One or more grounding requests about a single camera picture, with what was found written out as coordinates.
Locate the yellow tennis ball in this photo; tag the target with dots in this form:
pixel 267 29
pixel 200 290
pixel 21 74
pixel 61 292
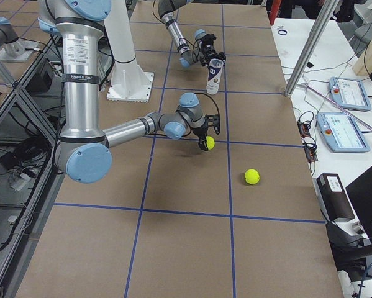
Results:
pixel 210 143
pixel 251 176

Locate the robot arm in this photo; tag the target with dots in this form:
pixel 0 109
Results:
pixel 189 52
pixel 84 149

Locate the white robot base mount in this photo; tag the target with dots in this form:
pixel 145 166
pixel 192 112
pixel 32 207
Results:
pixel 128 81

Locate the white blue tennis ball can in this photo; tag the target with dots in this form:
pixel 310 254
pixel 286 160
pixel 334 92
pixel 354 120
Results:
pixel 215 67

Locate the black monitor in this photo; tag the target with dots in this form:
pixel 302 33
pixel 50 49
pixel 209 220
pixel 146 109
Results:
pixel 360 195

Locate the aluminium frame post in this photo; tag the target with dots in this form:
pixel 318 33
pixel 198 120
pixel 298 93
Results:
pixel 314 36

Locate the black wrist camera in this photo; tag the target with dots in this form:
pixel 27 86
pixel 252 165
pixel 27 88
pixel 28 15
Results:
pixel 208 40
pixel 213 120

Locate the small electronics board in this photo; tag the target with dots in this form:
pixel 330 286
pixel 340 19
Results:
pixel 308 142

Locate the black box with label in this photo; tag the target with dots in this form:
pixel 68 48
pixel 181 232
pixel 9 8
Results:
pixel 336 204

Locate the far teach pendant tablet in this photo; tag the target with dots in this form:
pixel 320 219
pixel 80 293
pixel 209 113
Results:
pixel 349 94

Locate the near teach pendant tablet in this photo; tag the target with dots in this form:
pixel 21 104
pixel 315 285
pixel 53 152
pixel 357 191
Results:
pixel 341 133

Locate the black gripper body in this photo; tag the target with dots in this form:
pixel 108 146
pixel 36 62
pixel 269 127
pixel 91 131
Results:
pixel 200 132
pixel 209 49

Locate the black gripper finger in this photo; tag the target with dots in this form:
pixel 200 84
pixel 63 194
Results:
pixel 203 144

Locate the teach pendant tablet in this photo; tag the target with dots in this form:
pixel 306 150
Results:
pixel 349 94
pixel 341 133

